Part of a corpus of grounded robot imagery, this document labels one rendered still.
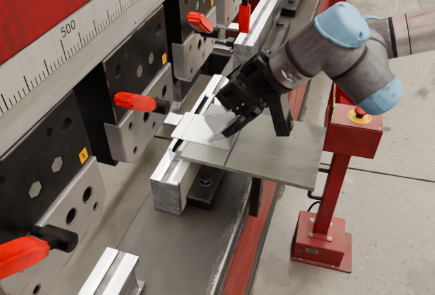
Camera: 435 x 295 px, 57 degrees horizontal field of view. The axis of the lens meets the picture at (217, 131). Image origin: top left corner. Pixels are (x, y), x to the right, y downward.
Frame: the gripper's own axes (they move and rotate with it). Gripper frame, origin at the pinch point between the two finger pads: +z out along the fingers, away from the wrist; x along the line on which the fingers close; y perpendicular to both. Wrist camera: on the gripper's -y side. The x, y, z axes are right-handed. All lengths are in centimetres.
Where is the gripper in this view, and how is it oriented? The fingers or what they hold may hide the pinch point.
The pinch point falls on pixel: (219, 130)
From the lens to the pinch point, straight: 83.6
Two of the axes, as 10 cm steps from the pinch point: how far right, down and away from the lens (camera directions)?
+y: -7.2, -6.5, -2.5
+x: -3.2, 6.3, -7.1
